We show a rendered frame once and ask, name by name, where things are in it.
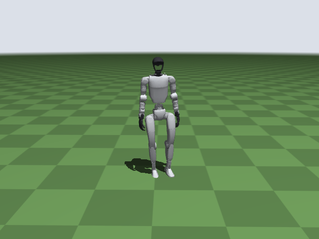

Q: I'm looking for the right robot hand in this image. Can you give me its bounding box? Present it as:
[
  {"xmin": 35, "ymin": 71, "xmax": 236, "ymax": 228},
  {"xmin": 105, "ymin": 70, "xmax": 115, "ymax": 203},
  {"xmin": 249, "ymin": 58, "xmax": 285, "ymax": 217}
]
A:
[{"xmin": 139, "ymin": 114, "xmax": 145, "ymax": 130}]

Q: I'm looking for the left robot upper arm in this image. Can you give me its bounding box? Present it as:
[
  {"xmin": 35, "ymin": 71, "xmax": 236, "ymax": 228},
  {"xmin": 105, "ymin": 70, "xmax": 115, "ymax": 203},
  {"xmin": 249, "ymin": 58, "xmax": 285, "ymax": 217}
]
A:
[{"xmin": 167, "ymin": 76, "xmax": 177, "ymax": 100}]

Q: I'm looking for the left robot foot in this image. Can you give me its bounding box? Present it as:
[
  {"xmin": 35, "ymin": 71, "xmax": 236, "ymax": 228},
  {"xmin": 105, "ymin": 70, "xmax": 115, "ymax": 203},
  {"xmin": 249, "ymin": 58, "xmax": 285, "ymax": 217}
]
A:
[{"xmin": 164, "ymin": 167, "xmax": 174, "ymax": 178}]

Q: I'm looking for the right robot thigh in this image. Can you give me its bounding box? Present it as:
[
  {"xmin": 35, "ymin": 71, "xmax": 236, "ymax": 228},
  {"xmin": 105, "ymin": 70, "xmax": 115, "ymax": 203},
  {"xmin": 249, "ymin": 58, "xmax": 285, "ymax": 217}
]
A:
[{"xmin": 145, "ymin": 114, "xmax": 157, "ymax": 149}]

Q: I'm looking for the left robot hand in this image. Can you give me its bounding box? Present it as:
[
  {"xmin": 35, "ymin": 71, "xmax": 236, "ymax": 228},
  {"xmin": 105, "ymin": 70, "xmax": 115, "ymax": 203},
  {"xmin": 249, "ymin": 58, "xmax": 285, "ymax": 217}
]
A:
[{"xmin": 175, "ymin": 111, "xmax": 179, "ymax": 127}]

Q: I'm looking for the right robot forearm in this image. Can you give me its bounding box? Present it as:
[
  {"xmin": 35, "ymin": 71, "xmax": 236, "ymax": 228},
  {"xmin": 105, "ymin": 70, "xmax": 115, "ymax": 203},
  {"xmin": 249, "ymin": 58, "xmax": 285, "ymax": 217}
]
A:
[{"xmin": 139, "ymin": 96, "xmax": 146, "ymax": 117}]

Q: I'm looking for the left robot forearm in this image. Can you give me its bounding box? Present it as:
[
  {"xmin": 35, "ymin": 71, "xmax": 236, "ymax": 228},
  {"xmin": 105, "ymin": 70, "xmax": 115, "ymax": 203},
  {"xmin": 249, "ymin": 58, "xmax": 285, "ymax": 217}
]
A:
[{"xmin": 172, "ymin": 98, "xmax": 179, "ymax": 114}]

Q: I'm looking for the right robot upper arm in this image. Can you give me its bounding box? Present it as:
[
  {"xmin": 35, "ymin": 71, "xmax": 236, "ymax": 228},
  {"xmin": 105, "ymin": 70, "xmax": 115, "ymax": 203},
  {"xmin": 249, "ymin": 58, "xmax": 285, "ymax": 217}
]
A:
[{"xmin": 141, "ymin": 76, "xmax": 149, "ymax": 102}]

